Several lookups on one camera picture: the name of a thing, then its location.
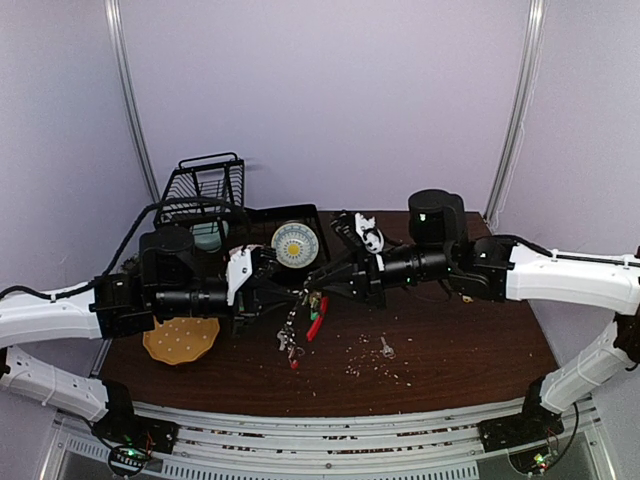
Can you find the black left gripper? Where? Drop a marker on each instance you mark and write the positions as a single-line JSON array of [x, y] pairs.
[[251, 301]]

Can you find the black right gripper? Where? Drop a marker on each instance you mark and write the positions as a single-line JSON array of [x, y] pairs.
[[373, 281]]

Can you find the red handled keyring with keys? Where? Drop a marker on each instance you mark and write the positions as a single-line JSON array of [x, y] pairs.
[[299, 327]]

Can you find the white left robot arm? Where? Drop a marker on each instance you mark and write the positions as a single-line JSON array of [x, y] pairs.
[[168, 283]]

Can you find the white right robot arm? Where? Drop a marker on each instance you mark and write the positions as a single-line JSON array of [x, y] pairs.
[[495, 268]]

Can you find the pink patterned bowl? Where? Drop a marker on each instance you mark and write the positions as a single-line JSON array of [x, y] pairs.
[[243, 248]]

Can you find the loose silver key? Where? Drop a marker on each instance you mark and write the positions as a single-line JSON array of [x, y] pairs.
[[386, 350]]

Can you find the yellow dotted plate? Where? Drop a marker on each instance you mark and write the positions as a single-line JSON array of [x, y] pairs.
[[181, 340]]

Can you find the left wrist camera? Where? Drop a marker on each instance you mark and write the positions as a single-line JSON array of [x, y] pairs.
[[249, 269]]

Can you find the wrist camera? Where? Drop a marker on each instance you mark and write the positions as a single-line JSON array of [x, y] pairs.
[[358, 232], [249, 269]]

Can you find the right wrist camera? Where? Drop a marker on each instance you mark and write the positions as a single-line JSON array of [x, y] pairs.
[[358, 232]]

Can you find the black wire dish rack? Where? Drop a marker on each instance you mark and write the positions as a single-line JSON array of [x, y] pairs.
[[204, 187]]

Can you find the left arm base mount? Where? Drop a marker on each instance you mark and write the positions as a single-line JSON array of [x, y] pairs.
[[131, 439]]

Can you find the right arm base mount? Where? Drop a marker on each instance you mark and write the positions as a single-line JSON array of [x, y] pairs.
[[533, 423]]

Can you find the right aluminium frame post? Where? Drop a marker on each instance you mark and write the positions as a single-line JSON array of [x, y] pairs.
[[524, 92]]

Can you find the aluminium frame post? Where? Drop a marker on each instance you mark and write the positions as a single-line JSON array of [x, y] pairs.
[[118, 41], [524, 92]]

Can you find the left aluminium frame post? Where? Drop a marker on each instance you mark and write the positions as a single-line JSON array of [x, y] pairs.
[[118, 41]]

